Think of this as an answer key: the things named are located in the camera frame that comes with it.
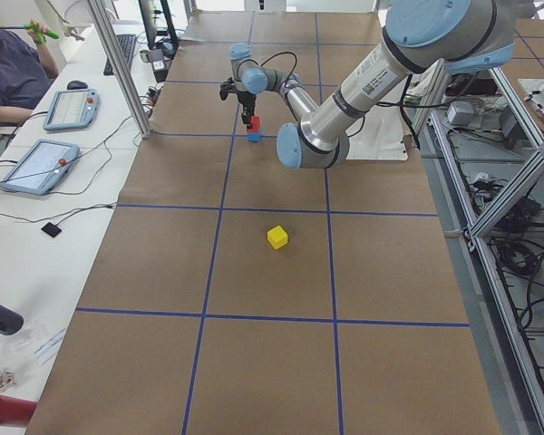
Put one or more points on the seated person dark shirt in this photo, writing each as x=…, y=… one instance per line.
x=26, y=74

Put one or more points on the black computer mouse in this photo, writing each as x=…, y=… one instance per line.
x=76, y=85

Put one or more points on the aluminium frame post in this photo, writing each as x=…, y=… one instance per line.
x=106, y=33

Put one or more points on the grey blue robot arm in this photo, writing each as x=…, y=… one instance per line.
x=469, y=36

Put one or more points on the small black square pad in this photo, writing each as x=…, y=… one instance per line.
x=51, y=229

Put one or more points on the grey power adapter box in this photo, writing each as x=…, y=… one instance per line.
x=460, y=113

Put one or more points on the black monitor stand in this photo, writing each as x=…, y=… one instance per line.
x=159, y=28

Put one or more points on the upper blue teach pendant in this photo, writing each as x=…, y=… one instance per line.
x=72, y=110

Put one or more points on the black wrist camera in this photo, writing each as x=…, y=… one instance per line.
x=226, y=88

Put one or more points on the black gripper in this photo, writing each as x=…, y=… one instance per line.
x=246, y=98

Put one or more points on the green handheld object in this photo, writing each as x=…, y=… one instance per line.
x=39, y=34

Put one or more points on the yellow wooden cube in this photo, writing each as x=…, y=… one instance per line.
x=277, y=237

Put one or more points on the red bottle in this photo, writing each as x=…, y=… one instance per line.
x=16, y=412

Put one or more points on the black cylinder bottle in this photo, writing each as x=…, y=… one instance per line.
x=10, y=321

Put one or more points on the white pedestal column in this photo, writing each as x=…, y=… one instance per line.
x=378, y=136

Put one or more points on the blue teach pendant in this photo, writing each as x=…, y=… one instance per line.
x=41, y=168
x=72, y=110

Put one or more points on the red wooden cube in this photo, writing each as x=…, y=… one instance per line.
x=254, y=125

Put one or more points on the black keyboard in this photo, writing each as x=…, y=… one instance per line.
x=127, y=44

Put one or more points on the lower blue teach pendant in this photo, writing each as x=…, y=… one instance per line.
x=41, y=168

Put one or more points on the clear plastic bag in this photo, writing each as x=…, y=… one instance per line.
x=34, y=342

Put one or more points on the blue wooden cube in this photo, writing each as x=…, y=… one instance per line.
x=254, y=136

